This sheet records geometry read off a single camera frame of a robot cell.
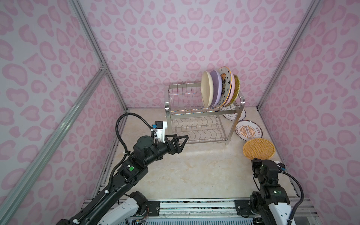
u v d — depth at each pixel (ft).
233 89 2.16
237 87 2.26
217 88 2.18
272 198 1.76
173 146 1.86
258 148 2.81
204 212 2.36
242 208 2.41
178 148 1.83
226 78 2.31
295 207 1.72
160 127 1.88
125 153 1.81
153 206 2.47
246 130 3.46
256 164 2.31
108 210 1.46
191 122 3.50
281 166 2.26
